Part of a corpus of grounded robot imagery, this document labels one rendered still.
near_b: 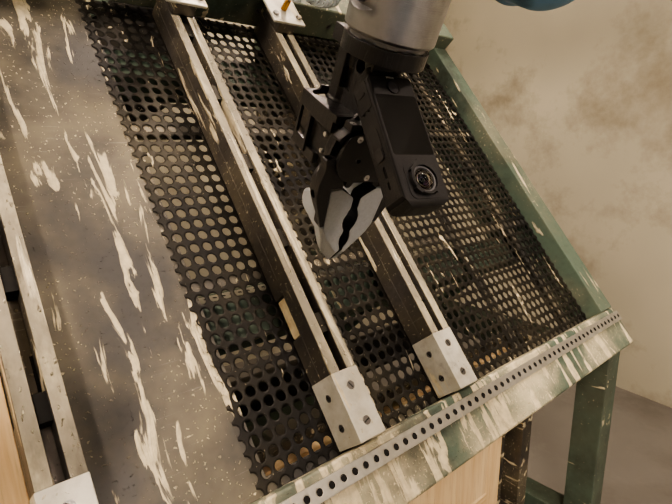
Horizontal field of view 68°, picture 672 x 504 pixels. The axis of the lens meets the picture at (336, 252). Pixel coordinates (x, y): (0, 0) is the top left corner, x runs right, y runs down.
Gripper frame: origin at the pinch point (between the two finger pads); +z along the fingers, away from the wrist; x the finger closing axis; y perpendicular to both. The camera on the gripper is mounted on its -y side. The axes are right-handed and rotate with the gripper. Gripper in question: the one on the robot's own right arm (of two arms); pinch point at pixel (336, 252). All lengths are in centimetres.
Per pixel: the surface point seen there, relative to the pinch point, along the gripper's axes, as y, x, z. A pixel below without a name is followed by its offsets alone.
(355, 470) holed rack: -3.2, -16.0, 45.9
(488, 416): -2, -53, 51
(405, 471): -6, -26, 49
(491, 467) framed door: 2, -92, 103
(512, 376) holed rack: 3, -66, 49
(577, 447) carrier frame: -7, -121, 95
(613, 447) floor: -4, -201, 146
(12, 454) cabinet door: 12.4, 30.0, 37.6
